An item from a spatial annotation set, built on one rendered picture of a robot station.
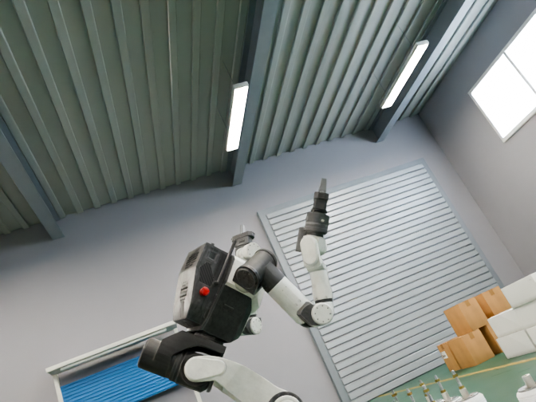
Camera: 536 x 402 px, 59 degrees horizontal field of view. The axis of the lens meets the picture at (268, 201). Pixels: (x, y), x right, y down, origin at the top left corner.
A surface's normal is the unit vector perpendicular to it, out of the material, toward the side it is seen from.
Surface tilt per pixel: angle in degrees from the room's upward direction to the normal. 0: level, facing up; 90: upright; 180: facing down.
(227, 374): 90
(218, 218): 90
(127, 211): 90
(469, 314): 90
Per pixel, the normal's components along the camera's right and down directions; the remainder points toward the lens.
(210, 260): 0.48, -0.29
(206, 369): 0.15, -0.45
